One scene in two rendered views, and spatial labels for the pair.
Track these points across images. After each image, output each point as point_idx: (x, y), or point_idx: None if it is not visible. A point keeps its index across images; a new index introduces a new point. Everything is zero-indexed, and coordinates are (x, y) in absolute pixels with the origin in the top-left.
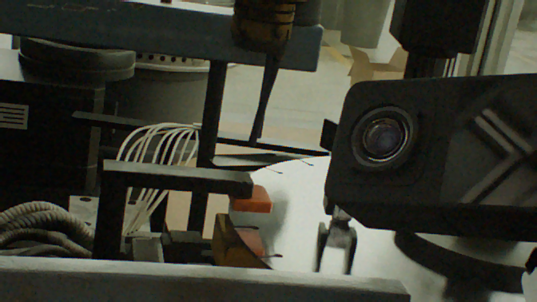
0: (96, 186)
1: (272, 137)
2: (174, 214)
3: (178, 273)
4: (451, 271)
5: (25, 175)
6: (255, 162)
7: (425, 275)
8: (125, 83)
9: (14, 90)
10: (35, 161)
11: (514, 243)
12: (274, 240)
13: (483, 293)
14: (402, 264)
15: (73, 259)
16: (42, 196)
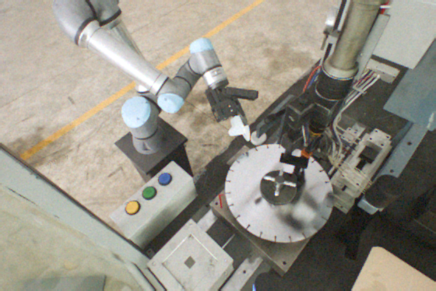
0: (411, 223)
1: (368, 223)
2: (428, 282)
3: (274, 110)
4: (272, 170)
5: (416, 205)
6: (355, 208)
7: (273, 164)
8: None
9: (434, 191)
10: (418, 205)
11: (269, 182)
12: (296, 153)
13: (264, 166)
14: (278, 164)
15: (283, 104)
16: (406, 205)
